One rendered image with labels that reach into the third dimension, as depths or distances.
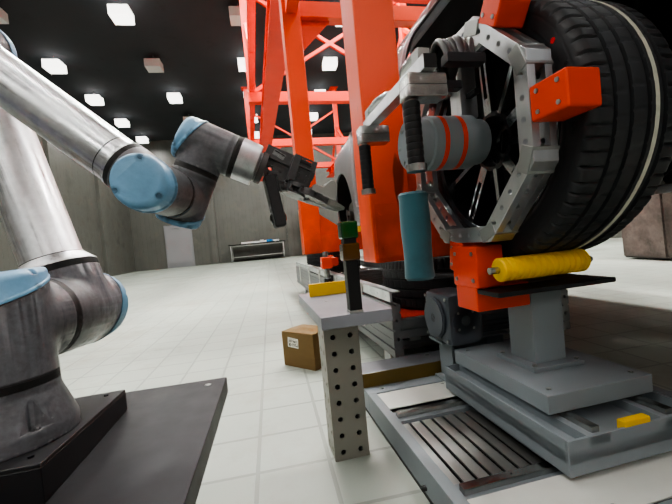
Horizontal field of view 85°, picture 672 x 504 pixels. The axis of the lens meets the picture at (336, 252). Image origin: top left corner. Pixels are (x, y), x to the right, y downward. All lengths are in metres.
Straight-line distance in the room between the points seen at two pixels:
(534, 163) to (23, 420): 0.98
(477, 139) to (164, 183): 0.74
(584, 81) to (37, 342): 1.01
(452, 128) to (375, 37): 0.67
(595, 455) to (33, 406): 1.03
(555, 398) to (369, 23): 1.33
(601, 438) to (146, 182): 1.00
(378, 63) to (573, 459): 1.32
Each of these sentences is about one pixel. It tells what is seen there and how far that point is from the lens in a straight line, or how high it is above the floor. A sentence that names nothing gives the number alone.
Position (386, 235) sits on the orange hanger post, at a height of 0.62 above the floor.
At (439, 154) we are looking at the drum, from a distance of 0.99.
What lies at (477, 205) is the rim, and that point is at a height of 0.68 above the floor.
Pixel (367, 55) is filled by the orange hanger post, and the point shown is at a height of 1.28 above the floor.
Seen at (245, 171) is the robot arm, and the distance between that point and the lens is 0.80.
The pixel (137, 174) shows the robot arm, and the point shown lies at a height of 0.75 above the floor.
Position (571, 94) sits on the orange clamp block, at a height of 0.83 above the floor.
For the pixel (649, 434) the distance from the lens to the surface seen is 1.11.
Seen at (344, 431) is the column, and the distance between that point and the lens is 1.16.
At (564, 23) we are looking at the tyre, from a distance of 0.98.
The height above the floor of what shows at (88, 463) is 0.30.
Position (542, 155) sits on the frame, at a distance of 0.87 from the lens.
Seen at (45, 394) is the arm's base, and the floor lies 0.42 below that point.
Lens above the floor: 0.62
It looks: 2 degrees down
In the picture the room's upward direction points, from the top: 5 degrees counter-clockwise
